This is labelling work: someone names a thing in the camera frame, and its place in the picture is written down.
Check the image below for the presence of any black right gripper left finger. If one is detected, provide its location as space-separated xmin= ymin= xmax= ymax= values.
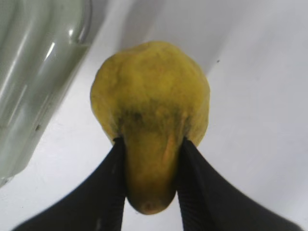
xmin=15 ymin=138 xmax=126 ymax=231

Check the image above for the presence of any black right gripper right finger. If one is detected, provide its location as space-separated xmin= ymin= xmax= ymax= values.
xmin=177 ymin=139 xmax=301 ymax=231

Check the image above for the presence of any yellow squash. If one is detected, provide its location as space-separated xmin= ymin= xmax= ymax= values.
xmin=90 ymin=41 xmax=210 ymax=215

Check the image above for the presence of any green lidded glass food container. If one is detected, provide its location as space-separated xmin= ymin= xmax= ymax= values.
xmin=0 ymin=0 xmax=92 ymax=185

